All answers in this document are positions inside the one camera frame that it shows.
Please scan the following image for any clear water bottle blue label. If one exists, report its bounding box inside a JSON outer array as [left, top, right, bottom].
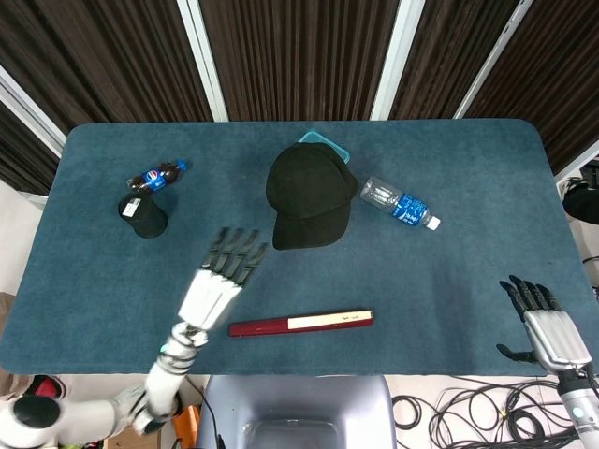
[[358, 175, 442, 231]]

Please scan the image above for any red black floor object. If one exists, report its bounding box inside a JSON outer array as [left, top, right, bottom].
[[22, 376, 69, 403]]

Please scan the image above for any coiled black cable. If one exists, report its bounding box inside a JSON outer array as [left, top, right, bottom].
[[391, 395, 425, 430]]

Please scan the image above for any teal plastic container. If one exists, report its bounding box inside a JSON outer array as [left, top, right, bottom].
[[298, 130, 352, 165]]

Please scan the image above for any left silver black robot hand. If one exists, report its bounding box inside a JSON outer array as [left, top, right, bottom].
[[177, 226, 269, 334]]

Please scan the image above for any white frame post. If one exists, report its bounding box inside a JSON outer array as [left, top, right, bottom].
[[177, 0, 229, 123], [0, 65, 66, 158], [371, 0, 426, 121], [452, 0, 539, 119]]

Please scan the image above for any tangled black cable bundle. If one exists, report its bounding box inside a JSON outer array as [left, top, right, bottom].
[[428, 376, 581, 445]]

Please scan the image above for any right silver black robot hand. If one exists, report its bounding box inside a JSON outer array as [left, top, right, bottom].
[[495, 274, 593, 375]]

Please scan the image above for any closed red folding fan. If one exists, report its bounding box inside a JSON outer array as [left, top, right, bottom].
[[227, 307, 375, 338]]

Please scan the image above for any small pepsi cola bottle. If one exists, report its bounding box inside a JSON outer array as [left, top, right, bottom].
[[126, 158, 189, 196]]

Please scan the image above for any grey blue robot torso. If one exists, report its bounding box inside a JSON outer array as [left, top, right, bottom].
[[194, 373, 399, 449]]

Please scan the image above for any black stool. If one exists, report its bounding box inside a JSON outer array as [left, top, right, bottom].
[[559, 161, 599, 224]]

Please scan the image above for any blue table cloth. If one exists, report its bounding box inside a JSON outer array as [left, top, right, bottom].
[[0, 119, 599, 378]]

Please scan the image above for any black baseball cap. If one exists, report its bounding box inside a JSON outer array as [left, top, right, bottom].
[[265, 142, 359, 252]]

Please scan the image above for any orange floor object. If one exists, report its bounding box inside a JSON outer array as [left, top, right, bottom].
[[172, 404, 202, 441]]

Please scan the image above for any black mesh cup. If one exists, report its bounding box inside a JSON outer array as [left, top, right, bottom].
[[116, 193, 168, 240]]

